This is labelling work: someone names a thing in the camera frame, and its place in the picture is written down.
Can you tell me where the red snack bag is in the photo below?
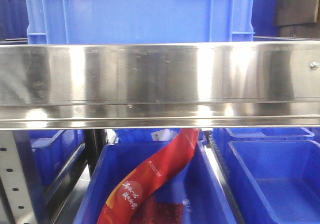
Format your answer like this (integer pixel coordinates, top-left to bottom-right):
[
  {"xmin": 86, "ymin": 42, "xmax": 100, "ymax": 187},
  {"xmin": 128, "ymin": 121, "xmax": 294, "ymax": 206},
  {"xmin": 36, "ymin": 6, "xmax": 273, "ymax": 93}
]
[{"xmin": 97, "ymin": 128, "xmax": 200, "ymax": 224}]

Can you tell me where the blue bin lower right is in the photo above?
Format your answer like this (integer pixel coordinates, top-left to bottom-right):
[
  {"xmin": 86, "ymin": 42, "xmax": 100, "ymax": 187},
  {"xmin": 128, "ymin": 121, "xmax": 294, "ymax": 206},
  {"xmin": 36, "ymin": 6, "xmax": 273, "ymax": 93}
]
[{"xmin": 212, "ymin": 128, "xmax": 320, "ymax": 224}]

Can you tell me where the perforated grey rack upright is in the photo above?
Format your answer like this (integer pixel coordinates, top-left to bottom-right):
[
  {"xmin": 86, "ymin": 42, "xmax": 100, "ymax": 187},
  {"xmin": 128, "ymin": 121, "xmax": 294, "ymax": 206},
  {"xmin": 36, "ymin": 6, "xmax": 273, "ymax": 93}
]
[{"xmin": 0, "ymin": 131, "xmax": 50, "ymax": 224}]

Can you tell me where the blue bin lower left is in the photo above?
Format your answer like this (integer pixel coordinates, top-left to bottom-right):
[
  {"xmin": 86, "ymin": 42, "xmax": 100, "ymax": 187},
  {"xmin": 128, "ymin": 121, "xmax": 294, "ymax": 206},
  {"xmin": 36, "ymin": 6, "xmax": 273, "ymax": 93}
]
[{"xmin": 27, "ymin": 129, "xmax": 86, "ymax": 187}]

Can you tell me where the large blue plastic bin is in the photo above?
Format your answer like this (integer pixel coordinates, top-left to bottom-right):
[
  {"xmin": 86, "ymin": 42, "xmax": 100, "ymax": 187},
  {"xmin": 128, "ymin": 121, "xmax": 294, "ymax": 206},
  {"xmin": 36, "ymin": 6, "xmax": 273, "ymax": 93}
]
[{"xmin": 26, "ymin": 0, "xmax": 254, "ymax": 44}]

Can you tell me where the stainless steel shelf rail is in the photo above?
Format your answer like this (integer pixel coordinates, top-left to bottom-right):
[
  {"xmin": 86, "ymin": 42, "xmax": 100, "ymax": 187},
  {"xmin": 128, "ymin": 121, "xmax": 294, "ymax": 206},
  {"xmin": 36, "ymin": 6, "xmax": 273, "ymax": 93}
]
[{"xmin": 0, "ymin": 40, "xmax": 320, "ymax": 130}]

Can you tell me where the blue bin lower middle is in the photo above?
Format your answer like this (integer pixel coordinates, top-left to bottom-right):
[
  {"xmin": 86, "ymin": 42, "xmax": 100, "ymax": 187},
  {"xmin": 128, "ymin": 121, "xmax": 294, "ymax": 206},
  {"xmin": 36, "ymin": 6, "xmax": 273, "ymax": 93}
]
[{"xmin": 74, "ymin": 141, "xmax": 236, "ymax": 224}]

